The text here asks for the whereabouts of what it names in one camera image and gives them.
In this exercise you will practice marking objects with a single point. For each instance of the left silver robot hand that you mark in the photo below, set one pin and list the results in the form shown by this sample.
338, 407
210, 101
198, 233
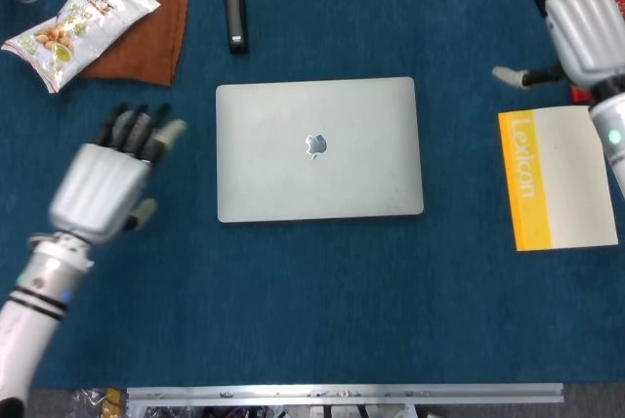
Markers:
97, 188

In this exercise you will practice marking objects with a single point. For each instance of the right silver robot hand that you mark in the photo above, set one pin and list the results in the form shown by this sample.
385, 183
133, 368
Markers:
586, 32

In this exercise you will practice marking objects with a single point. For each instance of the silver laptop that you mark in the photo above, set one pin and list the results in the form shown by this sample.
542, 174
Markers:
317, 183

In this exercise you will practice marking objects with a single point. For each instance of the black stapler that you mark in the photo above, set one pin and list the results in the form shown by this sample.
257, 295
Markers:
234, 12

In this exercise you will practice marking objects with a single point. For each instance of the brown folded cloth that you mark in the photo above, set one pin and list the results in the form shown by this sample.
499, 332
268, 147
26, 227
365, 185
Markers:
146, 47

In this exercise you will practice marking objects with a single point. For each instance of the yellow white Lexicon notebook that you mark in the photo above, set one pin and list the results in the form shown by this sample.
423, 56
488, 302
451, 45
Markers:
552, 183

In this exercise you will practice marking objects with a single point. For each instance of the white snack bag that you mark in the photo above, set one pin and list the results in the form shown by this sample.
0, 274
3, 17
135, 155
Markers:
73, 22

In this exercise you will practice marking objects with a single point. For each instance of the clear plastic bag of parts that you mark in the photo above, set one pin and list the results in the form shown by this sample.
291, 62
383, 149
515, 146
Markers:
97, 403

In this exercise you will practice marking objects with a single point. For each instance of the blue felt table cover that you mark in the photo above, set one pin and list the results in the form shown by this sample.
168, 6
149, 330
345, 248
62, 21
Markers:
342, 315

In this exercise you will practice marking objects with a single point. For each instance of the aluminium frame rail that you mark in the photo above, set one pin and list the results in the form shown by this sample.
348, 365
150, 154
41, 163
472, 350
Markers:
342, 393

